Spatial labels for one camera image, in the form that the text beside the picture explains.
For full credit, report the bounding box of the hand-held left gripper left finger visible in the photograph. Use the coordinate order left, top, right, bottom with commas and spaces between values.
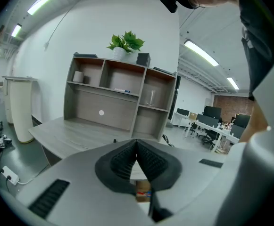
1, 139, 158, 226

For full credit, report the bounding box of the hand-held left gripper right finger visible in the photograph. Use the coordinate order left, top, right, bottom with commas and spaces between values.
136, 139, 229, 223

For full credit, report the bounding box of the person's left forearm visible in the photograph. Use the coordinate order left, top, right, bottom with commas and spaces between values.
238, 99, 269, 144

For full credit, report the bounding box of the black office chair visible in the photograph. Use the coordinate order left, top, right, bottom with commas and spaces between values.
200, 128, 220, 146

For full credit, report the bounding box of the white office desk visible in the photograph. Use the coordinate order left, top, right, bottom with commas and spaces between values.
194, 119, 241, 153

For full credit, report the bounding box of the wooden shelf unit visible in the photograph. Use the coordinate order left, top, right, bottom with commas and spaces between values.
63, 53, 177, 142

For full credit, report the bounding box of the black computer monitor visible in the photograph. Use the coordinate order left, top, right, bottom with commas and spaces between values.
176, 107, 190, 116
202, 105, 223, 120
234, 113, 251, 129

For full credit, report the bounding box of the white power strip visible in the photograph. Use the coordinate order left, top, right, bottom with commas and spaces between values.
1, 165, 20, 186

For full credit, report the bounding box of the black door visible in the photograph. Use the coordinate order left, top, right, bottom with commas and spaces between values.
168, 75, 182, 121

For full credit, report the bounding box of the clear drinking glass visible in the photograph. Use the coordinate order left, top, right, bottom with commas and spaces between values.
147, 89, 157, 107

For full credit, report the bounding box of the blue-capped white marker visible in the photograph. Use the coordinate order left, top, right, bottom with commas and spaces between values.
113, 87, 131, 94

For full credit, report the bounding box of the white cylindrical cup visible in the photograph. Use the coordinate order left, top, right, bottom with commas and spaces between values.
73, 71, 84, 83

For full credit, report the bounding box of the ceiling strip light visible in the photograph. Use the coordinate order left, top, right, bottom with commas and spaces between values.
226, 77, 240, 90
11, 23, 23, 38
183, 39, 219, 67
27, 0, 61, 16

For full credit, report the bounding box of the black rectangular box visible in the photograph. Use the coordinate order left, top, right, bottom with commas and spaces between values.
136, 52, 151, 67

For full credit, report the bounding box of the green plant in white pot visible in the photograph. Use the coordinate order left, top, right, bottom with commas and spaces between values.
106, 30, 145, 61

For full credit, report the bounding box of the person's black top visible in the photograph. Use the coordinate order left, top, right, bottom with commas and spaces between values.
236, 0, 274, 101

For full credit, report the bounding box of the white power cable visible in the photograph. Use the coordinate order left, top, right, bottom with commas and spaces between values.
16, 165, 50, 186

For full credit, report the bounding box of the white round pedestal table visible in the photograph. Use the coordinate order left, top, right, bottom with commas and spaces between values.
1, 75, 39, 144

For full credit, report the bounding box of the white wall cable with socket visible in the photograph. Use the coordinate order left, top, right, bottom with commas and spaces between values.
44, 0, 78, 52

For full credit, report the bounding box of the black head camera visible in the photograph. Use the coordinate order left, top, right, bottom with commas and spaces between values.
159, 0, 178, 14

